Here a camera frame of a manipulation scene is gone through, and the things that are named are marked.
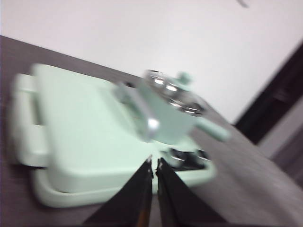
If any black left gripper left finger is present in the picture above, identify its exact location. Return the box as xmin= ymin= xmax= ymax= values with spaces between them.
xmin=82 ymin=155 xmax=154 ymax=227

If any mint green steamer pot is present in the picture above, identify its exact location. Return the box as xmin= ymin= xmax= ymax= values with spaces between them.
xmin=136 ymin=82 xmax=232 ymax=145

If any chrome cover handle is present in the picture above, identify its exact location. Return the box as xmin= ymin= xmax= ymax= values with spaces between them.
xmin=112 ymin=81 xmax=160 ymax=142

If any silver control knob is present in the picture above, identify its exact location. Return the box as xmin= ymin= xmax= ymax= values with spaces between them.
xmin=167 ymin=150 xmax=190 ymax=167

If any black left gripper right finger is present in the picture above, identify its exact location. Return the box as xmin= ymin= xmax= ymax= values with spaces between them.
xmin=156 ymin=157 xmax=228 ymax=227

